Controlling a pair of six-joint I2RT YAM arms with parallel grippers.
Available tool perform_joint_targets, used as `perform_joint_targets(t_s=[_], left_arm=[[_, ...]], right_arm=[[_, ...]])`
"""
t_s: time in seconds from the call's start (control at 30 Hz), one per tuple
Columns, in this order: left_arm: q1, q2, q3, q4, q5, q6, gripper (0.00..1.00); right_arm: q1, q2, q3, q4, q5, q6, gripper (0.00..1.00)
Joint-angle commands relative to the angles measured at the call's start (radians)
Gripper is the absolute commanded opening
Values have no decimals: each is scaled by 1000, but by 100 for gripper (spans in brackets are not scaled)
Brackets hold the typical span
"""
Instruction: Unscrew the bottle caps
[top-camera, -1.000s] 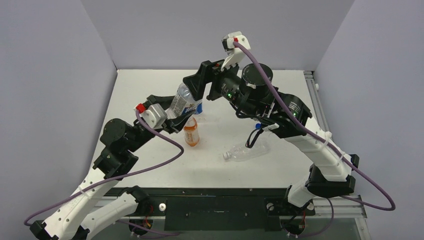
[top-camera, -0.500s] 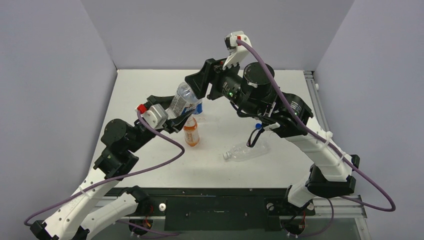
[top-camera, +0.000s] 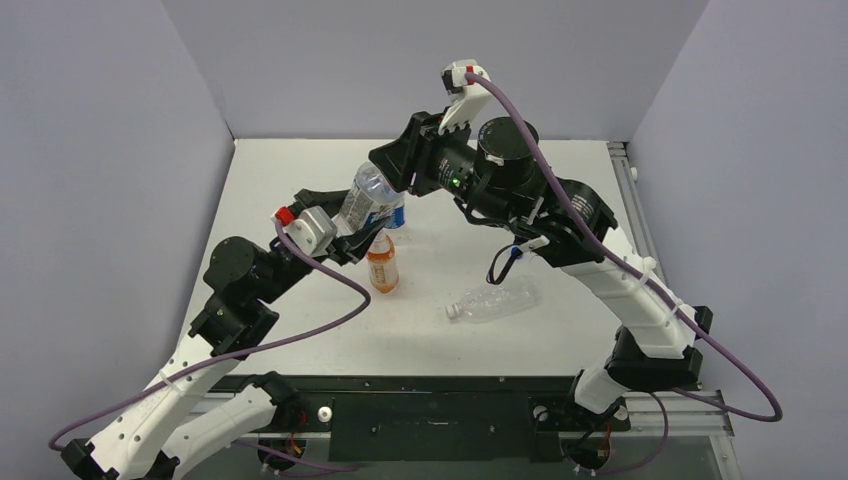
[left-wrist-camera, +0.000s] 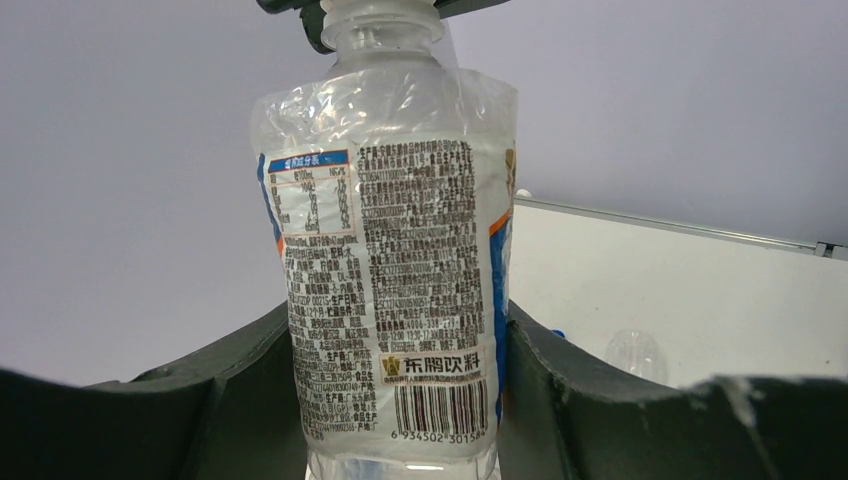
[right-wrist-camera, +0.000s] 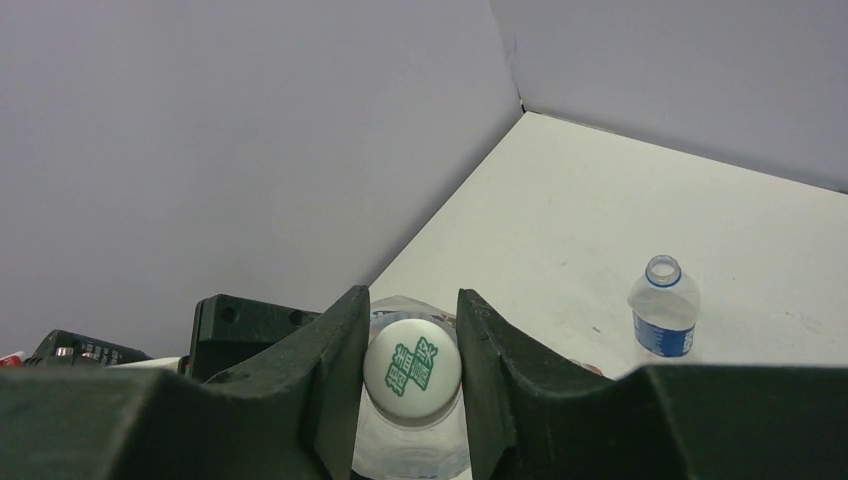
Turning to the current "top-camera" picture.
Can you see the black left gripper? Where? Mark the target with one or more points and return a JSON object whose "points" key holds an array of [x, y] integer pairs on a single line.
{"points": [[343, 250]]}

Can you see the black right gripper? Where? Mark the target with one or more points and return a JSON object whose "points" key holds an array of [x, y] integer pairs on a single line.
{"points": [[416, 153]]}

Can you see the white blue label bottle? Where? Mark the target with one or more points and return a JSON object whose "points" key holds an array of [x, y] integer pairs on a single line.
{"points": [[369, 199]]}

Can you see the orange drink bottle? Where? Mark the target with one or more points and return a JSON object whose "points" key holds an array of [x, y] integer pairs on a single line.
{"points": [[383, 270]]}

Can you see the blue label water bottle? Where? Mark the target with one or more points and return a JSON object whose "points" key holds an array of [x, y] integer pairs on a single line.
{"points": [[396, 219]]}

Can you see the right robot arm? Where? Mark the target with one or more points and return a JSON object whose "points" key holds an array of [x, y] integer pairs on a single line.
{"points": [[498, 183]]}

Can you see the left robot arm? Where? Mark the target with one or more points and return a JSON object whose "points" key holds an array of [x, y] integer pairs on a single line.
{"points": [[152, 434]]}

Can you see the clear empty plastic bottle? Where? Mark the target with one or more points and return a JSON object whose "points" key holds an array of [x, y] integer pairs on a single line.
{"points": [[491, 302]]}

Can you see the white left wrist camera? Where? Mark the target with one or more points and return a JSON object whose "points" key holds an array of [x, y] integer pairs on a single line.
{"points": [[312, 230]]}

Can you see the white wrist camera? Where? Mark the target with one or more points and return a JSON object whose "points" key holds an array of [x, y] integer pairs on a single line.
{"points": [[312, 230], [467, 98]]}

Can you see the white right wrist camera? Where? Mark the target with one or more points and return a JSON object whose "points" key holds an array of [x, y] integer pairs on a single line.
{"points": [[467, 98]]}

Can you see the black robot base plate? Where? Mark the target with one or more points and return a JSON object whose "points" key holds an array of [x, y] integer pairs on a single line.
{"points": [[397, 418]]}

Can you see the aluminium table edge rail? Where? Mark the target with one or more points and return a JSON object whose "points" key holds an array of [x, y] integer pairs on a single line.
{"points": [[687, 417]]}

